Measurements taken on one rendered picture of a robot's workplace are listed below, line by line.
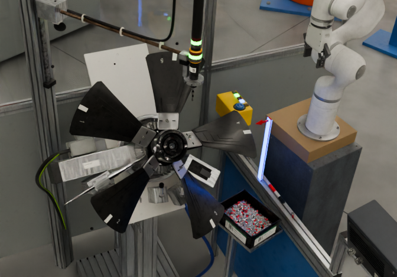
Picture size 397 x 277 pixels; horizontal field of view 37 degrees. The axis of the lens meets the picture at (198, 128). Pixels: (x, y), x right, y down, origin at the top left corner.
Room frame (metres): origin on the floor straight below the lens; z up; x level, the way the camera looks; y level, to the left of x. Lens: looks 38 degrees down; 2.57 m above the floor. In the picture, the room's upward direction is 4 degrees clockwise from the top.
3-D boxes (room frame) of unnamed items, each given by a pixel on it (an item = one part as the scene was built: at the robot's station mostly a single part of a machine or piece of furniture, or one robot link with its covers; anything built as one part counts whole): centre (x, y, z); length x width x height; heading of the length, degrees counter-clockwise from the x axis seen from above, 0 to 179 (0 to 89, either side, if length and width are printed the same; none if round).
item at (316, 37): (1.95, -0.42, 1.54); 0.10 x 0.07 x 0.11; 28
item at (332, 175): (2.09, -0.53, 0.47); 0.30 x 0.30 x 0.93; 37
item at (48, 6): (2.00, 0.59, 1.54); 0.10 x 0.07 x 0.08; 63
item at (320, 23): (1.94, -0.42, 1.60); 0.09 x 0.08 x 0.03; 28
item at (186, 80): (1.71, 0.04, 1.50); 0.09 x 0.07 x 0.10; 63
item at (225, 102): (2.14, -0.15, 1.02); 0.16 x 0.10 x 0.11; 28
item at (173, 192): (1.70, 0.06, 0.91); 0.12 x 0.08 x 0.12; 28
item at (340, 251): (1.41, -0.54, 0.96); 0.03 x 0.03 x 0.20; 28
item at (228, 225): (1.65, -0.22, 0.85); 0.22 x 0.17 x 0.07; 42
